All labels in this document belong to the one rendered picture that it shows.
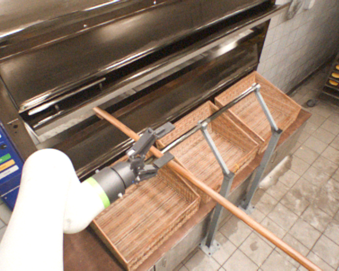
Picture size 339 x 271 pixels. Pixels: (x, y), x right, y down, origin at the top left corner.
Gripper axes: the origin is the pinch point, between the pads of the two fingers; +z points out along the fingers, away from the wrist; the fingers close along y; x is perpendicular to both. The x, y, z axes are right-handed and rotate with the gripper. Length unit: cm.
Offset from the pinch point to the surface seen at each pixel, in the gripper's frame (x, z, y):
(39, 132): -41.0, -26.5, 6.9
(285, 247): 43, 13, 28
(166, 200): -23, 21, 89
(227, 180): 4, 39, 56
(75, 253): -35, -39, 90
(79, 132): -55, -7, 31
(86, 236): -39, -29, 90
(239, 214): 25.2, 11.8, 28.0
